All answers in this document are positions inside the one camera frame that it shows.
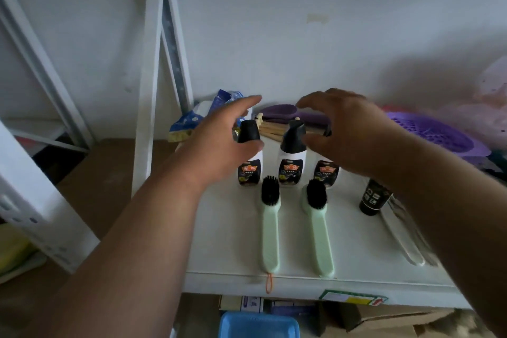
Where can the black shoe polish bottle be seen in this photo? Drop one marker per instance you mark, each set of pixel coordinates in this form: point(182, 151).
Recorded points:
point(373, 198)

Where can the dark blue carton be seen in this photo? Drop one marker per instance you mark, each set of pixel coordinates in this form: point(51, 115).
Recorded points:
point(293, 310)

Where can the purple plastic basket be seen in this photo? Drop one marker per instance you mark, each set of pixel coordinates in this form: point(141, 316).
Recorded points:
point(439, 133)

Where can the brown cardboard box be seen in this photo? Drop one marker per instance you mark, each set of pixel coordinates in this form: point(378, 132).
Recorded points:
point(380, 320)

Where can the small white carton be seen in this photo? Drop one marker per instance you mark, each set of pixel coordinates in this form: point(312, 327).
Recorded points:
point(242, 303)

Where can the person's right forearm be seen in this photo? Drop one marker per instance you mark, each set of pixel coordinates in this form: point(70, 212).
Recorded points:
point(455, 207)

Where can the blue sponge packet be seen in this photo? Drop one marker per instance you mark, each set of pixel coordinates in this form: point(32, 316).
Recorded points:
point(188, 122)

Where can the green shoe brush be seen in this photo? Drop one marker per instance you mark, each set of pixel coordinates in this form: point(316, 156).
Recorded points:
point(320, 238)

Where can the yellow sponge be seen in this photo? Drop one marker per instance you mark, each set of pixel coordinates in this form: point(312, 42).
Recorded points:
point(12, 248)

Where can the clear plastic shoe horn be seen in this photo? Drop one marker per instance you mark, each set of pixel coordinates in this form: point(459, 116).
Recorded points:
point(404, 234)

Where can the person's left thumb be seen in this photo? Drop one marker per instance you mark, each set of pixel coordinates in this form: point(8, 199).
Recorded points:
point(247, 148)

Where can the white metal shelf upright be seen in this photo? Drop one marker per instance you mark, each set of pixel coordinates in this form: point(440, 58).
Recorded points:
point(148, 92)

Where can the person's right hand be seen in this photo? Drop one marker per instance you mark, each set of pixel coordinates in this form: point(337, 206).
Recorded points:
point(356, 135)

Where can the person's right thumb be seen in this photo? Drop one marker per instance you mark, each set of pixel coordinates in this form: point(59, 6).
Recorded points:
point(323, 148)

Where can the white metal shelf rack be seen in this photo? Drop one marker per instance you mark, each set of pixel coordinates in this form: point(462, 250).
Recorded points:
point(27, 191)

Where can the person's left forearm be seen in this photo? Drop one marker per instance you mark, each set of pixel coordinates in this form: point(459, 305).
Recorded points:
point(126, 262)

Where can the white shoe polish bottle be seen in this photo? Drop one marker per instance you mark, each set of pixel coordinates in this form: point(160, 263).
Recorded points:
point(249, 173)
point(292, 159)
point(326, 173)

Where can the green and yellow label sticker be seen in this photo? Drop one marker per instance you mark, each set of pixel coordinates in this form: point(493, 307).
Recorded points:
point(352, 297)

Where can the blue plastic bin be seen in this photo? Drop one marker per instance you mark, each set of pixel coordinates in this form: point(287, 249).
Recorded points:
point(259, 326)

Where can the pink plastic bag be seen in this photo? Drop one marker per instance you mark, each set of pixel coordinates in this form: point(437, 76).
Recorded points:
point(483, 108)

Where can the green brush with orange loop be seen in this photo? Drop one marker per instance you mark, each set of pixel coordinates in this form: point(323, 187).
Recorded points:
point(270, 230)

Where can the person's left hand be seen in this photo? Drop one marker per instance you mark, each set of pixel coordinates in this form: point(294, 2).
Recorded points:
point(206, 147)

